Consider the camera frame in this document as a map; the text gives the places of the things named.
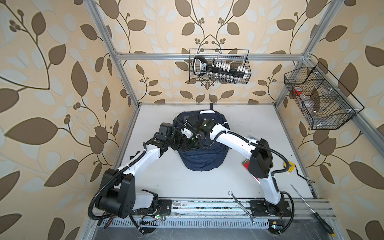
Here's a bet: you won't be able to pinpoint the black handled screwdriver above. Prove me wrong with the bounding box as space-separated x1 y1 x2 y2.
291 185 336 237

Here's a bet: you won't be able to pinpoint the red packet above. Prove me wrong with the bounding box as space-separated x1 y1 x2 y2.
242 160 262 185

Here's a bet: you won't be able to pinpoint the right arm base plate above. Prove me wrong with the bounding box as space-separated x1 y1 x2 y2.
250 199 292 217

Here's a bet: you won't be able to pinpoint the navy blue student backpack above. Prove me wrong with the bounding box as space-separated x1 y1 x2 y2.
177 109 230 172

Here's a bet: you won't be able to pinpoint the silver combination wrench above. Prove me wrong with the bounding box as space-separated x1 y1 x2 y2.
228 191 257 223

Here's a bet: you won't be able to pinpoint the red object in basket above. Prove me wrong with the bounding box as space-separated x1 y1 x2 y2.
292 86 303 96

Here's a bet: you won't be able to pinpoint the black socket set holder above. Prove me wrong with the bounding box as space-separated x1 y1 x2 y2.
190 55 252 80

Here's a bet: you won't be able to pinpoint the yellow tape measure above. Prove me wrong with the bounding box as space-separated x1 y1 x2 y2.
288 161 315 183

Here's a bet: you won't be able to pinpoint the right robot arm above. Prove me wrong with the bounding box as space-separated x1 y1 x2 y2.
173 111 295 235

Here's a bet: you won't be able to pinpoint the back wire basket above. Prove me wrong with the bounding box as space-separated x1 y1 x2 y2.
189 48 252 85

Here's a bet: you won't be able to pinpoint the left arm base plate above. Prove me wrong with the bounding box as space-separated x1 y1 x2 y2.
138 199 173 216

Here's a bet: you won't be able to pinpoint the right wire basket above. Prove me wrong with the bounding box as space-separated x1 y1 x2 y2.
284 62 365 130

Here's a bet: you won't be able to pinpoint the orange handled pliers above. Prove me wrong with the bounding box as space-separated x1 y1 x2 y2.
97 216 115 229

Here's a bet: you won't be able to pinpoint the wire basket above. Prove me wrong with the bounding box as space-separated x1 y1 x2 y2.
189 48 252 85
284 62 365 130

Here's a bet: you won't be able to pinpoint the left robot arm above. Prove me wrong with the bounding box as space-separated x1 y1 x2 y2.
88 122 206 235

